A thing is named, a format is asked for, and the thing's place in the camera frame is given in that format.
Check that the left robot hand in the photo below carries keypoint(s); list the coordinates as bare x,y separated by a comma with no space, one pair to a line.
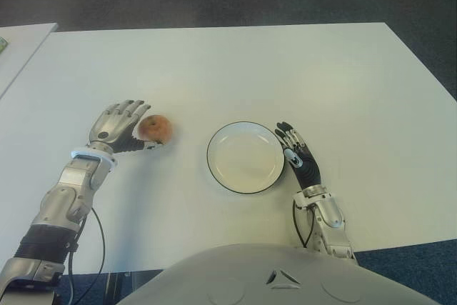
110,128

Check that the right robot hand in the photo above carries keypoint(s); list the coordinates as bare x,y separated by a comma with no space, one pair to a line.
307,169

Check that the red yellow apple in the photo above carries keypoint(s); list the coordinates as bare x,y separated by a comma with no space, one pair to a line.
157,129

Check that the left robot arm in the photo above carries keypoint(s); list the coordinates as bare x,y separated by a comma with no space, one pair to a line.
60,205

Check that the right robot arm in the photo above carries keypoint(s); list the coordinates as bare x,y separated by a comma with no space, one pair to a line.
332,215

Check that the white plate with black rim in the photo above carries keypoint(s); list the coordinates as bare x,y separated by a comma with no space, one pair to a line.
246,162

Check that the white side table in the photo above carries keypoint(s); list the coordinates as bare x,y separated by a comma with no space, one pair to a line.
21,55

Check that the grey robot torso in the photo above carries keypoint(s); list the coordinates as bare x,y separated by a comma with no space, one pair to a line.
267,280

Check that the green packet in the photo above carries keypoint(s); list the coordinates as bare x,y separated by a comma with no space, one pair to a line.
3,46

